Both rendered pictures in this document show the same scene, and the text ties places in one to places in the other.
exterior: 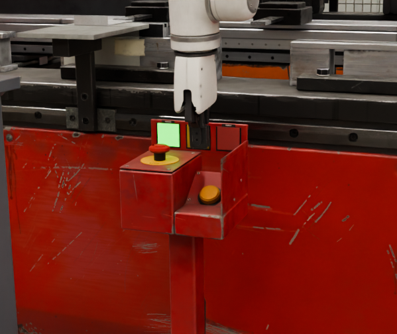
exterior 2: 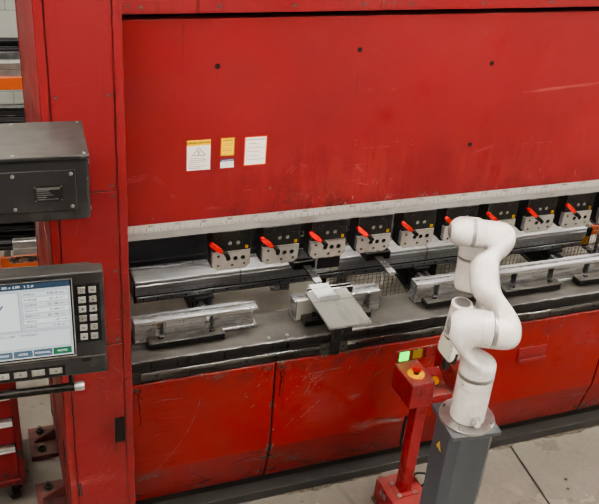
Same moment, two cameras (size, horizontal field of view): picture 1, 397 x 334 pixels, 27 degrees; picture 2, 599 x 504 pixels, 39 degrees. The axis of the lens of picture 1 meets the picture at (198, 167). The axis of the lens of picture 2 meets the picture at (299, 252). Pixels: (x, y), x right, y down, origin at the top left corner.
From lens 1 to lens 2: 2.93 m
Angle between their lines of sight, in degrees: 43
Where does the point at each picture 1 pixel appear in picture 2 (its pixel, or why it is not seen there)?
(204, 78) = not seen: hidden behind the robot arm
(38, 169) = (299, 377)
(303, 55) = (422, 289)
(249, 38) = (355, 264)
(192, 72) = not seen: hidden behind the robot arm
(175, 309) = (415, 429)
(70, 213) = (314, 393)
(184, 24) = not seen: hidden behind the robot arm
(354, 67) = (443, 290)
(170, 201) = (433, 392)
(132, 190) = (417, 393)
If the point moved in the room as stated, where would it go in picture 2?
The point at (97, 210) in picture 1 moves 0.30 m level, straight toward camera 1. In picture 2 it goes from (330, 387) to (387, 421)
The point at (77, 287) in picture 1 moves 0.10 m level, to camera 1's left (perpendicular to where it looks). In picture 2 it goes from (313, 426) to (295, 435)
